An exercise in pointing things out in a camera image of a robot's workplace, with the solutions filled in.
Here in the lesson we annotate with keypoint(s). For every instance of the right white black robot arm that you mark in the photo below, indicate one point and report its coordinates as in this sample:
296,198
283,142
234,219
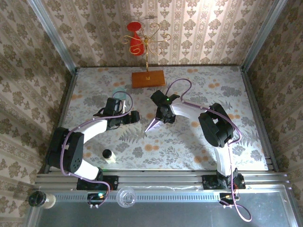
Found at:
216,125

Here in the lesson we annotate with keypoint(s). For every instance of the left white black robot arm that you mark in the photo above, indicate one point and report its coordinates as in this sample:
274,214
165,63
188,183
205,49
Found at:
71,151

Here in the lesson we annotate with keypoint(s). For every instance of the teal translucent plastic cup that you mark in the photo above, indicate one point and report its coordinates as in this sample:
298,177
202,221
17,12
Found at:
119,92

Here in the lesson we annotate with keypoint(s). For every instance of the floral table cover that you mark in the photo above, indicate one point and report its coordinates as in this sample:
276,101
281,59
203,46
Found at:
170,146

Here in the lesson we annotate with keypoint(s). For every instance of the small white bottle black cap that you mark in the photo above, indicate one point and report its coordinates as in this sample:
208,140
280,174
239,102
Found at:
110,158

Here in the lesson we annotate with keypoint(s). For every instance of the red wine glass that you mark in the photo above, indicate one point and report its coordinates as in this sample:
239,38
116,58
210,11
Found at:
136,43

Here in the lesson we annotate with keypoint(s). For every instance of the clear glass cup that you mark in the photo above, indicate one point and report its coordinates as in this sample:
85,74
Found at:
126,197

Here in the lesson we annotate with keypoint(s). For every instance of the black connector board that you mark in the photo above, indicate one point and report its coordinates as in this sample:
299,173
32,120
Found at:
94,197
226,197

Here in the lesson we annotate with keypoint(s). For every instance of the grey metal tray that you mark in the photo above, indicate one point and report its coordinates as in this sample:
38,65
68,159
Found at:
165,215

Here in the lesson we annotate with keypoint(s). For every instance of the cream jar black lid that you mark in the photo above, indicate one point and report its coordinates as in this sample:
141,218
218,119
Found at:
47,199

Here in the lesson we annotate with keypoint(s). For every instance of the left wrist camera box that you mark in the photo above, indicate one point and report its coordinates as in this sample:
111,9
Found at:
113,106

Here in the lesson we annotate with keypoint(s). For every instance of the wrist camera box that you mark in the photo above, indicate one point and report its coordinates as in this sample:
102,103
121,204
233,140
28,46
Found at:
113,106
158,97

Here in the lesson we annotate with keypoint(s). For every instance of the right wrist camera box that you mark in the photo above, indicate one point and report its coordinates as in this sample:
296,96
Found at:
158,97

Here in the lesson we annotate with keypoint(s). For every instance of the aluminium side rail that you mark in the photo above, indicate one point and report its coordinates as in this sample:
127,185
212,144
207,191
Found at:
253,99
64,104

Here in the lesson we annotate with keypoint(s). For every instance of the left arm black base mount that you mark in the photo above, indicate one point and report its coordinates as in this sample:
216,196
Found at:
111,182

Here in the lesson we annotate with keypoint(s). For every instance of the aluminium front rail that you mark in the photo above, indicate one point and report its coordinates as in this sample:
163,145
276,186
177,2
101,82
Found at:
154,180

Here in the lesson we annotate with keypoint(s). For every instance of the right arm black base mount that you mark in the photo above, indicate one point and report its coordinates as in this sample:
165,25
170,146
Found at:
209,183

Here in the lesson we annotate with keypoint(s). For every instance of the aluminium corner post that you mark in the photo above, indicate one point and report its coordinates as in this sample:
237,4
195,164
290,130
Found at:
56,40
262,35

